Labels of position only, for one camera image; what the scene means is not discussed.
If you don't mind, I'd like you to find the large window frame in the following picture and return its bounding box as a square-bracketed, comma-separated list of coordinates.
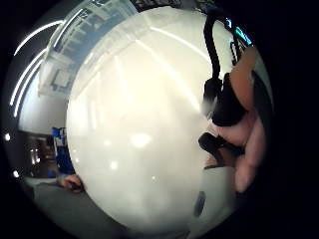
[38, 0, 138, 98]

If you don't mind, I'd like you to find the blue chair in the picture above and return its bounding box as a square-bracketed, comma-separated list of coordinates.
[50, 126, 76, 177]

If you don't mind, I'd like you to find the white rounded object, dark spot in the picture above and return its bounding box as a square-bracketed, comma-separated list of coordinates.
[187, 165, 239, 239]

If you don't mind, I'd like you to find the black glove cable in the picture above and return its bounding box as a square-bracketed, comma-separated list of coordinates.
[202, 11, 223, 82]

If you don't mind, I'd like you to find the long ceiling light strip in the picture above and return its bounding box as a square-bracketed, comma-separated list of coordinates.
[13, 19, 65, 57]
[9, 49, 48, 118]

